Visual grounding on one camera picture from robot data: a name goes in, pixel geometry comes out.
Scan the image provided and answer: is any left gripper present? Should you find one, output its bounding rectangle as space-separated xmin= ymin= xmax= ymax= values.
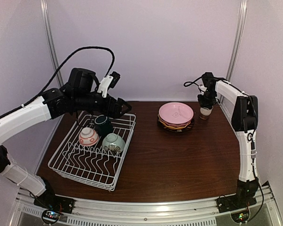
xmin=73 ymin=91 xmax=131 ymax=118

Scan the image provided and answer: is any white and brown cup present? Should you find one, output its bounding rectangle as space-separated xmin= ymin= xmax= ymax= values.
xmin=199 ymin=107 xmax=213 ymax=120

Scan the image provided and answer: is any dark green mug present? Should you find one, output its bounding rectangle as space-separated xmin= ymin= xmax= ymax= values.
xmin=94 ymin=115 xmax=114 ymax=137

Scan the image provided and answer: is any black rimmed cream plate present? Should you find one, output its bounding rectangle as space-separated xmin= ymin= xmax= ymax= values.
xmin=157 ymin=117 xmax=195 ymax=133

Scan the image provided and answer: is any light blue bowl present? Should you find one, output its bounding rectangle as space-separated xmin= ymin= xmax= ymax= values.
xmin=102 ymin=133 xmax=125 ymax=154

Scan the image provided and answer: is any light pink plate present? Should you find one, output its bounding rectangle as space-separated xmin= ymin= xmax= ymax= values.
xmin=158 ymin=102 xmax=194 ymax=123

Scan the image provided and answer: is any yellow polka dot plate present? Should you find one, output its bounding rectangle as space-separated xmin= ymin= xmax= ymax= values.
xmin=158 ymin=116 xmax=194 ymax=130

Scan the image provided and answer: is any white bowl red pattern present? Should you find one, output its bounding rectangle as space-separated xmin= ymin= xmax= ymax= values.
xmin=78 ymin=127 xmax=100 ymax=146

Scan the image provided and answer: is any dark pink polka dot plate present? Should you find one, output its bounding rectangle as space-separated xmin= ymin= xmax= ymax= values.
xmin=158 ymin=114 xmax=194 ymax=128

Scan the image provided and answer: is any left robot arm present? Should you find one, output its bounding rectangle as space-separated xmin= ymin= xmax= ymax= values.
xmin=0 ymin=68 xmax=132 ymax=209

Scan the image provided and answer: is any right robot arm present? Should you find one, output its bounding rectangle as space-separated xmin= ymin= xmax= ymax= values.
xmin=198 ymin=72 xmax=258 ymax=208

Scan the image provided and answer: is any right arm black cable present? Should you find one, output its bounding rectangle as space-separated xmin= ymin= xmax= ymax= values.
xmin=183 ymin=75 xmax=227 ymax=88

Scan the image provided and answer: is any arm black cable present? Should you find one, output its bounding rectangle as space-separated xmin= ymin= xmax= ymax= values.
xmin=183 ymin=75 xmax=227 ymax=88
xmin=0 ymin=46 xmax=116 ymax=118

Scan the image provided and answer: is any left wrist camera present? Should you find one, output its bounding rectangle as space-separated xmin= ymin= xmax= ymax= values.
xmin=97 ymin=72 xmax=121 ymax=98

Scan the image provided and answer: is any white wire dish rack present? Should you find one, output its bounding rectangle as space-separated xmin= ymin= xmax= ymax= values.
xmin=48 ymin=112 xmax=136 ymax=191

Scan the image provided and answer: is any right aluminium frame post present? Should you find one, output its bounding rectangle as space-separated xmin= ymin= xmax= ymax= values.
xmin=226 ymin=0 xmax=248 ymax=81

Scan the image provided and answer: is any aluminium frame post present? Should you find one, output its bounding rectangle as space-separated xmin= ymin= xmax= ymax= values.
xmin=226 ymin=0 xmax=248 ymax=81
xmin=39 ymin=0 xmax=67 ymax=88

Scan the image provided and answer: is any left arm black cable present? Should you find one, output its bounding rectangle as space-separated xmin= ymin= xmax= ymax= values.
xmin=0 ymin=46 xmax=116 ymax=118

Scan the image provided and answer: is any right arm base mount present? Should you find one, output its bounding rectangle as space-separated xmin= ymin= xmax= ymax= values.
xmin=216 ymin=178 xmax=258 ymax=213

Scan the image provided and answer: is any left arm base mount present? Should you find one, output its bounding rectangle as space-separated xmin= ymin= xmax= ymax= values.
xmin=33 ymin=185 xmax=75 ymax=214

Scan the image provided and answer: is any left aluminium frame post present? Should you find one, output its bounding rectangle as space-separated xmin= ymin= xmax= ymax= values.
xmin=39 ymin=0 xmax=67 ymax=88

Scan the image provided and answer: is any aluminium front rail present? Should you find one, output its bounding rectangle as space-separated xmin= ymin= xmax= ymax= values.
xmin=7 ymin=186 xmax=283 ymax=226

